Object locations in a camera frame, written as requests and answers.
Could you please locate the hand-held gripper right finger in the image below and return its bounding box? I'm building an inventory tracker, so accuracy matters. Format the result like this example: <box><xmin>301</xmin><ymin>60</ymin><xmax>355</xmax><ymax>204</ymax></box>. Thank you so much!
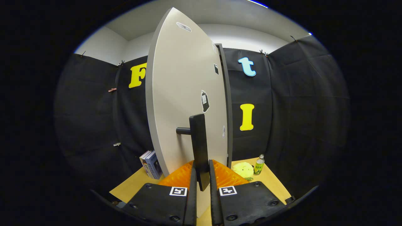
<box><xmin>208</xmin><ymin>159</ymin><xmax>289</xmax><ymax>226</ymax></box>

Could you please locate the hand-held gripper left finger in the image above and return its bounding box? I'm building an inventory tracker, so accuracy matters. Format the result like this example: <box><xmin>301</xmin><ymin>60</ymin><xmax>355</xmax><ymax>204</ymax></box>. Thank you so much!
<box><xmin>121</xmin><ymin>160</ymin><xmax>198</xmax><ymax>226</ymax></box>

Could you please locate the grey shoe cabinet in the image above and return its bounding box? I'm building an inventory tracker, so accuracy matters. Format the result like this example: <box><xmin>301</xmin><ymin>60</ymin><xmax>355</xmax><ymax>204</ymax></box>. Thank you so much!
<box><xmin>215</xmin><ymin>43</ymin><xmax>234</xmax><ymax>169</ymax></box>

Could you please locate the yellow plush toy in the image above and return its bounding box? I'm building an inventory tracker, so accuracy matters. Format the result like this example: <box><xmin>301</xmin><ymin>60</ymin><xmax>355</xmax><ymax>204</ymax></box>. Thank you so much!
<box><xmin>231</xmin><ymin>161</ymin><xmax>254</xmax><ymax>182</ymax></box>

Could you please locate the blue book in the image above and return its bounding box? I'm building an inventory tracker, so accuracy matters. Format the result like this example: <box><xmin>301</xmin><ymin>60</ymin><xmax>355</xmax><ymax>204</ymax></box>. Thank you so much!
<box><xmin>145</xmin><ymin>151</ymin><xmax>163</xmax><ymax>180</ymax></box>

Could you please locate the green drink bottle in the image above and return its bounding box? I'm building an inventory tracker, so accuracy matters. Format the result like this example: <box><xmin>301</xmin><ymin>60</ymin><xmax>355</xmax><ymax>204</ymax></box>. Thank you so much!
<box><xmin>253</xmin><ymin>154</ymin><xmax>265</xmax><ymax>175</ymax></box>

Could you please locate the white book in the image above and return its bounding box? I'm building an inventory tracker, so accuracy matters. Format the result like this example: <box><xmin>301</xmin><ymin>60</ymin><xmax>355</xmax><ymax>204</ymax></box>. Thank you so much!
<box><xmin>139</xmin><ymin>150</ymin><xmax>153</xmax><ymax>176</ymax></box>

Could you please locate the black backdrop cloth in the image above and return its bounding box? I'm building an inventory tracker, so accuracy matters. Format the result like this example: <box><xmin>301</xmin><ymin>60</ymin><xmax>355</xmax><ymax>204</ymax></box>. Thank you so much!
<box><xmin>53</xmin><ymin>34</ymin><xmax>350</xmax><ymax>201</ymax></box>

